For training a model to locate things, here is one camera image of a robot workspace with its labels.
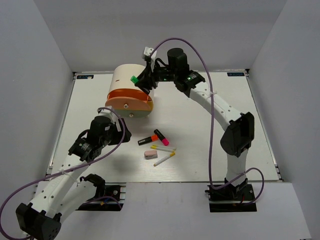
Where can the pink cap black highlighter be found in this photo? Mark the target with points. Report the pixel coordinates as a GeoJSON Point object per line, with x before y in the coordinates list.
{"type": "Point", "coordinates": [162, 138]}

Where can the orange cap black highlighter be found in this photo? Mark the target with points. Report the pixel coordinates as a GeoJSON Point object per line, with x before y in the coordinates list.
{"type": "Point", "coordinates": [148, 140]}

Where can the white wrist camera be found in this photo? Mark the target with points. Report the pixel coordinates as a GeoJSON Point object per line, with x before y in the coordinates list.
{"type": "Point", "coordinates": [149, 52]}
{"type": "Point", "coordinates": [105, 112]}

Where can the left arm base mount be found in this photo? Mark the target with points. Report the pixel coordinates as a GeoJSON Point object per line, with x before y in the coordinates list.
{"type": "Point", "coordinates": [112, 200]}

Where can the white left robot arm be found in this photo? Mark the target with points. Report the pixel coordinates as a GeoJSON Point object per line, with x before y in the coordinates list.
{"type": "Point", "coordinates": [42, 217]}

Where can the white marker yellow cap upper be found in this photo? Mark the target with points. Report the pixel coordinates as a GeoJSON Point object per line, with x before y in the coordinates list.
{"type": "Point", "coordinates": [162, 149]}

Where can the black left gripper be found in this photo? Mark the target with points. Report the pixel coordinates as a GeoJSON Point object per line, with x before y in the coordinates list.
{"type": "Point", "coordinates": [119, 134]}

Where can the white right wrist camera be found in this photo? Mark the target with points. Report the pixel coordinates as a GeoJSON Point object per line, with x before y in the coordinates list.
{"type": "Point", "coordinates": [149, 52]}

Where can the white marker yellow cap lower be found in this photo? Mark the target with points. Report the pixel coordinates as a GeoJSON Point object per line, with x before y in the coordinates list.
{"type": "Point", "coordinates": [164, 159]}

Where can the green cap black highlighter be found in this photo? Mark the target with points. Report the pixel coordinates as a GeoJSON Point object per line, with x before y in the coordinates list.
{"type": "Point", "coordinates": [139, 83]}

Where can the pink correction tape dispenser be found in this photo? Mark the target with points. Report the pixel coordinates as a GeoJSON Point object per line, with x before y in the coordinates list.
{"type": "Point", "coordinates": [150, 154]}

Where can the orange top drawer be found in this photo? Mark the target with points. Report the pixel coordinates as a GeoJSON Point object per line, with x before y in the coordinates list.
{"type": "Point", "coordinates": [137, 100]}

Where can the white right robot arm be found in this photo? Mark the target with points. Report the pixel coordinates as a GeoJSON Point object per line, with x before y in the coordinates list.
{"type": "Point", "coordinates": [238, 127]}

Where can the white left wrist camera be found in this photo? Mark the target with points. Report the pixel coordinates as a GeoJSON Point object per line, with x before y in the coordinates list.
{"type": "Point", "coordinates": [105, 112]}

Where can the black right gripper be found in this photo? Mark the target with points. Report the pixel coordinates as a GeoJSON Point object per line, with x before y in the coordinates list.
{"type": "Point", "coordinates": [146, 75]}

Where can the cream cylindrical drawer organizer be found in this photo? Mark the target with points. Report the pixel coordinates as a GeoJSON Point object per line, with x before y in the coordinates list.
{"type": "Point", "coordinates": [122, 86]}

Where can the white marker yellow cap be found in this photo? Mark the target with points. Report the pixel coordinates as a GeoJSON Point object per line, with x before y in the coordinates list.
{"type": "Point", "coordinates": [162, 149]}
{"type": "Point", "coordinates": [164, 159]}

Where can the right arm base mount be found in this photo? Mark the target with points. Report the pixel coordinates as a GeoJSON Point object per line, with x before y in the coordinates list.
{"type": "Point", "coordinates": [223, 200]}

